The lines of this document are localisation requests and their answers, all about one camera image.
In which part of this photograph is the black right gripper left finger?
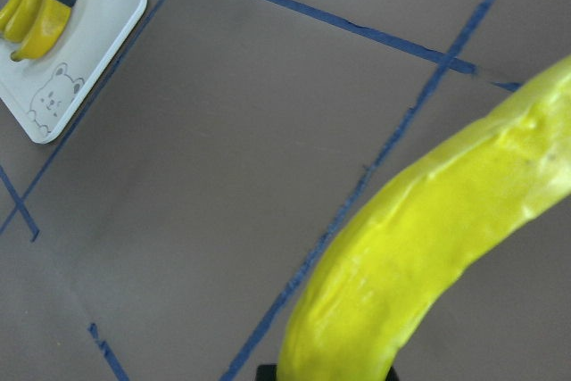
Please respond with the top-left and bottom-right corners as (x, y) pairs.
(255, 363), (277, 381)

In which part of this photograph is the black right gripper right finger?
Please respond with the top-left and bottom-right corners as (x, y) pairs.
(385, 367), (398, 381)

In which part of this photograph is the yellow banana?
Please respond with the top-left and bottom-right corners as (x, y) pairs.
(2, 0), (43, 43)
(277, 59), (570, 380)
(0, 0), (21, 32)
(10, 0), (72, 62)

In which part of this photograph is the white bear tray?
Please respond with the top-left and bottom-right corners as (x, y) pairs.
(1, 0), (147, 145)

